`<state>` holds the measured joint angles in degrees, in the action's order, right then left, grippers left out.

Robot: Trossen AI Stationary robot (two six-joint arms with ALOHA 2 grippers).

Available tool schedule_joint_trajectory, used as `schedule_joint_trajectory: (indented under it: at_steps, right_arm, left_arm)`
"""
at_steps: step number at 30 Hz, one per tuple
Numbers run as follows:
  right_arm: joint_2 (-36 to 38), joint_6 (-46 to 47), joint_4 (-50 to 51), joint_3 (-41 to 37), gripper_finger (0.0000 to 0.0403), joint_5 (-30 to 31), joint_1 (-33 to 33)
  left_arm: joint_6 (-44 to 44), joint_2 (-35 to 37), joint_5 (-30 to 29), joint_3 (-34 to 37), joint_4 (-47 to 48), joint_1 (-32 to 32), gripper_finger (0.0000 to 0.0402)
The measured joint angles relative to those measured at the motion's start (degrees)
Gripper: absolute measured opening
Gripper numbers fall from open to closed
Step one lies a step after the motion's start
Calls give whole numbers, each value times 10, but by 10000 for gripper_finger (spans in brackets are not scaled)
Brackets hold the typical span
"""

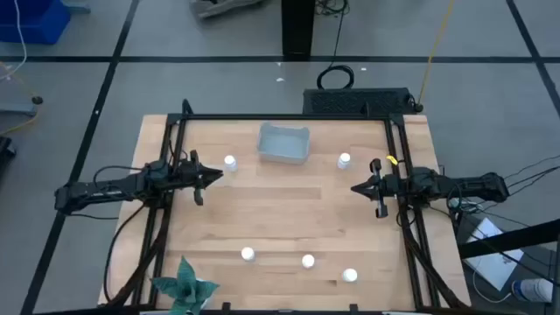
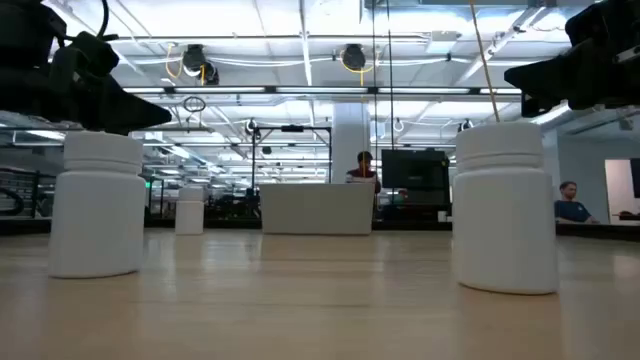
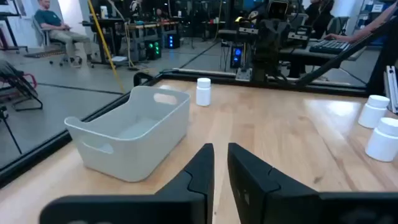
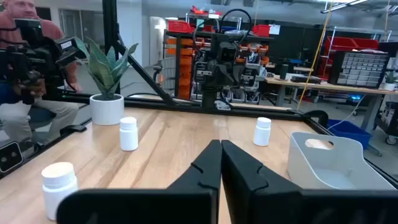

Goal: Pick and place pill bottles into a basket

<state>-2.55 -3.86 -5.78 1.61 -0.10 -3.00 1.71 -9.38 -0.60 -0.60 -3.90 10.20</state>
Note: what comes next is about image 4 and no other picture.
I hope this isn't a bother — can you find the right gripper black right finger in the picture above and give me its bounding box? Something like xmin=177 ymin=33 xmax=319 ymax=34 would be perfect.
xmin=221 ymin=139 xmax=398 ymax=224

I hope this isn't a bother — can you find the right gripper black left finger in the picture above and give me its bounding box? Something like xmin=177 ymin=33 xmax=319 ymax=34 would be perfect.
xmin=57 ymin=139 xmax=223 ymax=224

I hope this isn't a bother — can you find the white pill bottle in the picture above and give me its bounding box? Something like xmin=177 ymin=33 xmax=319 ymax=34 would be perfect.
xmin=119 ymin=116 xmax=139 ymax=152
xmin=41 ymin=161 xmax=79 ymax=222
xmin=252 ymin=116 xmax=272 ymax=147

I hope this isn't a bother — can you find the black rack with orange bins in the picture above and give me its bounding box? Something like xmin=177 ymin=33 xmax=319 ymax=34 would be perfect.
xmin=163 ymin=18 xmax=274 ymax=102

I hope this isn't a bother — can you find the black cylinder speaker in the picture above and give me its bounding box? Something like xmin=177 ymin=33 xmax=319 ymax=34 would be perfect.
xmin=279 ymin=63 xmax=290 ymax=81

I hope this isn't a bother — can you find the flat black desk device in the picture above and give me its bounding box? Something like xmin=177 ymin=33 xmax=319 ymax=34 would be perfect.
xmin=290 ymin=74 xmax=322 ymax=85

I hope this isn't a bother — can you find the wooden workbench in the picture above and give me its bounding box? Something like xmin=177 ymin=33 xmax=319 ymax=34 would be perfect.
xmin=264 ymin=73 xmax=398 ymax=133

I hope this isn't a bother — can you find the potted snake plant white pot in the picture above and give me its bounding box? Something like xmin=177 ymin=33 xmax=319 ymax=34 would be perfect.
xmin=74 ymin=36 xmax=139 ymax=126

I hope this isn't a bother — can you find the blue plastic bin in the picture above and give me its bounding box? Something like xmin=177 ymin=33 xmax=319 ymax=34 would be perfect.
xmin=326 ymin=119 xmax=373 ymax=150

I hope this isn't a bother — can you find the red storage bins shelf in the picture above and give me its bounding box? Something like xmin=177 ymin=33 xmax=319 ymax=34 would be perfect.
xmin=323 ymin=35 xmax=380 ymax=53

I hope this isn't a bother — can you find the grey small-drawer cabinet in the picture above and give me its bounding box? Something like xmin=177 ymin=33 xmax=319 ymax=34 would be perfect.
xmin=328 ymin=50 xmax=390 ymax=89

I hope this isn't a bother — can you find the black wheeled cart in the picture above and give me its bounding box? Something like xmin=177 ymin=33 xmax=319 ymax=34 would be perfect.
xmin=374 ymin=101 xmax=398 ymax=146

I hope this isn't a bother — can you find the small potted plant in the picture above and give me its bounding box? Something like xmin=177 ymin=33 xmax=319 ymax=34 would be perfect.
xmin=382 ymin=70 xmax=398 ymax=92

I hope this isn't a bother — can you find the person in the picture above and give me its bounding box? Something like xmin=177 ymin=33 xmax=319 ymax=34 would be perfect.
xmin=0 ymin=0 xmax=84 ymax=147

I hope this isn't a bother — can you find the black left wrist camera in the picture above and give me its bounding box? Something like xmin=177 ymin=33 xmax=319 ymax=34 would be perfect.
xmin=216 ymin=40 xmax=239 ymax=63

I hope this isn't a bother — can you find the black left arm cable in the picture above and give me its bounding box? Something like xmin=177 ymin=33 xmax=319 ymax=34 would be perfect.
xmin=192 ymin=8 xmax=253 ymax=58

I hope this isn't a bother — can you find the yellow cord with black foot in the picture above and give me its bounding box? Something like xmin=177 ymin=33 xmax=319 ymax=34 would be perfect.
xmin=296 ymin=0 xmax=334 ymax=110

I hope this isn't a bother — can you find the thin white cable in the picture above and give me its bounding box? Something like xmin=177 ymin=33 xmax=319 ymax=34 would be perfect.
xmin=326 ymin=94 xmax=367 ymax=131

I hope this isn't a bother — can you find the black aluminium table frame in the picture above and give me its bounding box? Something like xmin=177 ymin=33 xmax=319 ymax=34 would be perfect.
xmin=0 ymin=0 xmax=398 ymax=189

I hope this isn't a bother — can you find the black table-level camera box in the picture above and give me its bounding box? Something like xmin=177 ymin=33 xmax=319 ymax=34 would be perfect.
xmin=0 ymin=141 xmax=24 ymax=174

